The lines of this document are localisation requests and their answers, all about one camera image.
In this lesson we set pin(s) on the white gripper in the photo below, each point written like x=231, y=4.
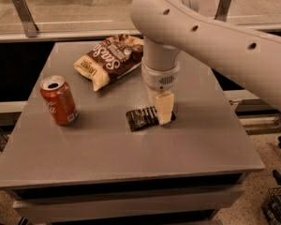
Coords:
x=159, y=78

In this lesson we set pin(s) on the black rxbar chocolate bar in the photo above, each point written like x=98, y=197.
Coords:
x=142, y=118

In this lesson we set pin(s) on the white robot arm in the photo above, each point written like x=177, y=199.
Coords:
x=249, y=58

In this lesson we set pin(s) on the red coke can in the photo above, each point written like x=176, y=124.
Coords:
x=59, y=100

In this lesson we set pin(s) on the brown chip bag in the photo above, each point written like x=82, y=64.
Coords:
x=110, y=60

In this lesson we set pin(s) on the grey cabinet drawer front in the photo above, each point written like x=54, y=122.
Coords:
x=187, y=203

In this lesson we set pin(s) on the right metal railing bracket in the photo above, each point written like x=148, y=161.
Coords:
x=222, y=10

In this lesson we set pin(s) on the black wire basket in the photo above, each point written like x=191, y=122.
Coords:
x=271, y=206

